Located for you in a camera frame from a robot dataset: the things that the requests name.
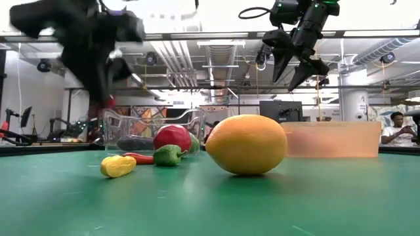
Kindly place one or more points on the silver ribbed ceiling duct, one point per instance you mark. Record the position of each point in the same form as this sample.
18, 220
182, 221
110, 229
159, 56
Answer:
220, 55
380, 49

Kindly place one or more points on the green table mat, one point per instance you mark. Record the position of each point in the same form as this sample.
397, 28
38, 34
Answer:
197, 206

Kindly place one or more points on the dark purple eggplant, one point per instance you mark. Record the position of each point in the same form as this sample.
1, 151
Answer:
134, 143

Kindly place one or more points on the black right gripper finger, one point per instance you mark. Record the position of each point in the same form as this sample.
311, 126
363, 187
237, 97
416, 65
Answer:
280, 49
310, 69

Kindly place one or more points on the large orange mango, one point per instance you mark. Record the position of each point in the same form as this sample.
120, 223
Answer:
246, 144

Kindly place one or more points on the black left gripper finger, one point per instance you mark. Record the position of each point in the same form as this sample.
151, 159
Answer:
90, 77
121, 70

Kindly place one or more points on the leaf pattern wall mural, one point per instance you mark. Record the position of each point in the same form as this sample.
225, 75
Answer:
377, 114

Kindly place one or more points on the black monitor on stand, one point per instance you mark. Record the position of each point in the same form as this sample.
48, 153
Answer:
26, 116

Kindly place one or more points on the red chili pepper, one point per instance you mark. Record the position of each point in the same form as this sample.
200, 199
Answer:
141, 158

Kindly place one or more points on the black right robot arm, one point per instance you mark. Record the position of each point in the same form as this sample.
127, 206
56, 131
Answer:
285, 11

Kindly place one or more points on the small red radish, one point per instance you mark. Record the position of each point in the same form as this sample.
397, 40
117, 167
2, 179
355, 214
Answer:
111, 102

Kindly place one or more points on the colourful abstract painting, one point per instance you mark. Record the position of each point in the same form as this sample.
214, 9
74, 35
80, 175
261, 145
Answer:
149, 118

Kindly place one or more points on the yellow chili pepper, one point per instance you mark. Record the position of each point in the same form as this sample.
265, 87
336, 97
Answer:
118, 166

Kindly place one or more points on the orange translucent plastic basket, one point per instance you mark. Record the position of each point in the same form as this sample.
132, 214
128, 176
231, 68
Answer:
328, 141

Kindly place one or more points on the green chili pepper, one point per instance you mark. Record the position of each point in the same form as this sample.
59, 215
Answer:
167, 155

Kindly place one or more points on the green cucumber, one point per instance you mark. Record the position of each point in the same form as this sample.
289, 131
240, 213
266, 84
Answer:
195, 142

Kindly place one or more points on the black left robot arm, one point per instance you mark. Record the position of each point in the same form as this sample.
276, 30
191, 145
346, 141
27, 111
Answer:
33, 18

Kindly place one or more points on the person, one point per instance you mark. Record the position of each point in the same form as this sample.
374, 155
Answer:
397, 132

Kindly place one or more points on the black ceiling camera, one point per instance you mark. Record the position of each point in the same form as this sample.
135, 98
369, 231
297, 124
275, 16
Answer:
260, 57
44, 65
151, 58
388, 58

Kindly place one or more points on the clear plastic basket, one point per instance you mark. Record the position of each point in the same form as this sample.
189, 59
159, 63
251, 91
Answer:
115, 131

